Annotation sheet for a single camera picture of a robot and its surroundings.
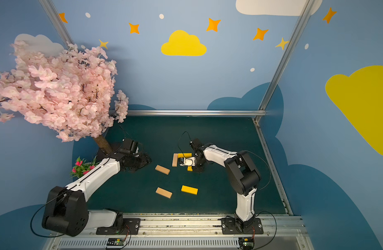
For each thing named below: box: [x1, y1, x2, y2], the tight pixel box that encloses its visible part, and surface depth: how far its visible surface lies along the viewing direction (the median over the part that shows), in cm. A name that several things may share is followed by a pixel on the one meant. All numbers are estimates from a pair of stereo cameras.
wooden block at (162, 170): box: [155, 164, 171, 175], surface depth 95 cm
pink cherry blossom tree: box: [0, 40, 129, 156], surface depth 60 cm
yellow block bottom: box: [181, 184, 199, 196], surface depth 88 cm
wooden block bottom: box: [155, 186, 173, 199], surface depth 86 cm
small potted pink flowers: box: [69, 154, 101, 179], surface depth 80 cm
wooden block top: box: [171, 153, 178, 168], surface depth 100 cm
